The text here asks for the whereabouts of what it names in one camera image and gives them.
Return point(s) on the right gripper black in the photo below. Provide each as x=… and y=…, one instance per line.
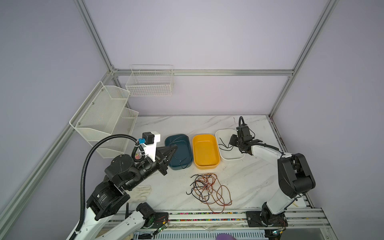
x=232, y=139

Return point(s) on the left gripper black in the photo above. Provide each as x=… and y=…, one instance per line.
x=164, y=161

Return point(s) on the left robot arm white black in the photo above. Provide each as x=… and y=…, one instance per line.
x=123, y=174

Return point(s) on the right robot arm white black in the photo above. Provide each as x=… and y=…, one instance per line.
x=295, y=177

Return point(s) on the dark teal plastic bin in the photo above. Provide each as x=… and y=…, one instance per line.
x=184, y=154

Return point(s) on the white plastic bin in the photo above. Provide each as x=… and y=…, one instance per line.
x=227, y=151

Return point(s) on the yellow plastic bin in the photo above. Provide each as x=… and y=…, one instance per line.
x=206, y=152

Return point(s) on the white work glove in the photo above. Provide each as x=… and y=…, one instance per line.
x=139, y=194

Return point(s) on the upper white mesh shelf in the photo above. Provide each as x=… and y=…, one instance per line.
x=100, y=112

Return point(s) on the purple object at edge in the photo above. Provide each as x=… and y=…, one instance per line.
x=225, y=237

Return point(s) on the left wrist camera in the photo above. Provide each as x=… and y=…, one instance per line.
x=149, y=142

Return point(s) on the white wire wall basket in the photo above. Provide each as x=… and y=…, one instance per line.
x=151, y=81

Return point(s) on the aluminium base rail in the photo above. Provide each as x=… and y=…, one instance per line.
x=292, y=218

